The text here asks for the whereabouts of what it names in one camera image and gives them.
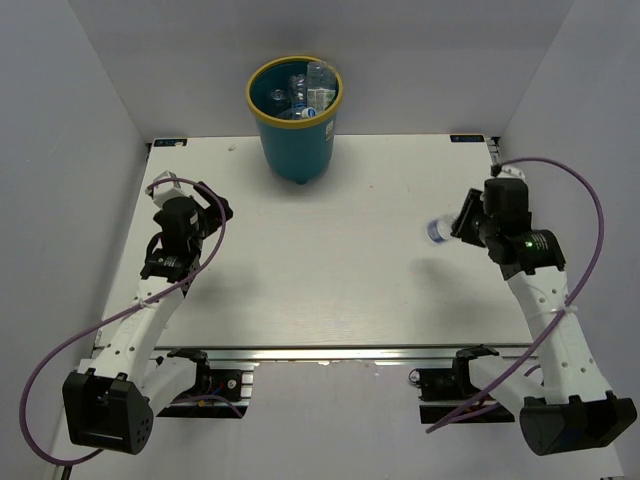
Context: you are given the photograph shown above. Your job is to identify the bottle blue cap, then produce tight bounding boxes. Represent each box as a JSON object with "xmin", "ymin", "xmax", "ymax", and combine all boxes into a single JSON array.
[{"xmin": 425, "ymin": 214, "xmax": 456, "ymax": 244}]

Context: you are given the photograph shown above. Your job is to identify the clear unlabelled bottle white cap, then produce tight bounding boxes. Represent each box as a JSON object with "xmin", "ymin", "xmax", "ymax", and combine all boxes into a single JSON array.
[{"xmin": 278, "ymin": 106, "xmax": 317, "ymax": 121}]

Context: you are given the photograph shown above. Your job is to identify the clear bottle blue label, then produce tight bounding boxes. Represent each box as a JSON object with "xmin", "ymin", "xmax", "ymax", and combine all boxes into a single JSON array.
[
  {"xmin": 269, "ymin": 89, "xmax": 287, "ymax": 102},
  {"xmin": 287, "ymin": 74, "xmax": 307, "ymax": 108}
]

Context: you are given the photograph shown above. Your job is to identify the clear bottle green white label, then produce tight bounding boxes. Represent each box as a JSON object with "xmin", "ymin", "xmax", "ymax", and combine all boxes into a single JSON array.
[{"xmin": 306, "ymin": 61, "xmax": 337, "ymax": 113}]

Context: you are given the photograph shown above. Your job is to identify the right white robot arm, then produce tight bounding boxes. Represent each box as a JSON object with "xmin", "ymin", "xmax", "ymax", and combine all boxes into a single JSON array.
[{"xmin": 451, "ymin": 178, "xmax": 637, "ymax": 456}]

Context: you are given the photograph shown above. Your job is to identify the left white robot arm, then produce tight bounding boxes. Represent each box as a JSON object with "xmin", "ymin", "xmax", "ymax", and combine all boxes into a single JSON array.
[{"xmin": 62, "ymin": 175, "xmax": 233, "ymax": 454}]

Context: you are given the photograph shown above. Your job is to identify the teal bin with yellow rim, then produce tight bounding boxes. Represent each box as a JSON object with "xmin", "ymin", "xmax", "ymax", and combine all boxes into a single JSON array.
[{"xmin": 246, "ymin": 55, "xmax": 344, "ymax": 184}]

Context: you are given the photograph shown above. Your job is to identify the right blue table sticker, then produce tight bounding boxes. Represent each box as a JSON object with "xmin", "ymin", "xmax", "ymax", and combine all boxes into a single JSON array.
[{"xmin": 449, "ymin": 134, "xmax": 485, "ymax": 143}]

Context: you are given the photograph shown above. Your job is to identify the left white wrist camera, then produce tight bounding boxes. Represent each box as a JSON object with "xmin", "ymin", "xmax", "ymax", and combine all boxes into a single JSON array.
[{"xmin": 145, "ymin": 171, "xmax": 186, "ymax": 208}]

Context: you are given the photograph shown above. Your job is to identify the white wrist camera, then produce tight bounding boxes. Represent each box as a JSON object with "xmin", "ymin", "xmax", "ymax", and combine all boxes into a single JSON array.
[
  {"xmin": 145, "ymin": 171, "xmax": 186, "ymax": 208},
  {"xmin": 490, "ymin": 163, "xmax": 526, "ymax": 182}
]

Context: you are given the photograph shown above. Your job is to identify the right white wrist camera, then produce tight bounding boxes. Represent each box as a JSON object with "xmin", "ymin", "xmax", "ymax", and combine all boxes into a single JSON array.
[{"xmin": 490, "ymin": 163, "xmax": 526, "ymax": 182}]

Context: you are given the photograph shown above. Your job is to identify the aluminium right side rail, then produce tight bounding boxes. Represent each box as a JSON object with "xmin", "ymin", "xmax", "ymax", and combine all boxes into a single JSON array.
[{"xmin": 487, "ymin": 137, "xmax": 559, "ymax": 334}]

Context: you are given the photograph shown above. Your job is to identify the aluminium rail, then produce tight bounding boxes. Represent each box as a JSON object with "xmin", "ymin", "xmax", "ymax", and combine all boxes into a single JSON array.
[
  {"xmin": 487, "ymin": 137, "xmax": 559, "ymax": 334},
  {"xmin": 92, "ymin": 342, "xmax": 566, "ymax": 366}
]

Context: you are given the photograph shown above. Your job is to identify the aluminium front rail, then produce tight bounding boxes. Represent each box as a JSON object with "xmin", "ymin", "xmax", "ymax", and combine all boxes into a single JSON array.
[{"xmin": 92, "ymin": 342, "xmax": 566, "ymax": 366}]

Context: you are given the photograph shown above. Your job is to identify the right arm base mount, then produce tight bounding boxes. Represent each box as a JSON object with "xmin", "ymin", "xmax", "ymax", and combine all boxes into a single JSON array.
[{"xmin": 408, "ymin": 345, "xmax": 515, "ymax": 425}]

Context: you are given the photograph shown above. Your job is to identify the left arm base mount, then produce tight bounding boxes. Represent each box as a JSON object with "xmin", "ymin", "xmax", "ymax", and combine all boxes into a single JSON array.
[{"xmin": 158, "ymin": 358, "xmax": 254, "ymax": 419}]

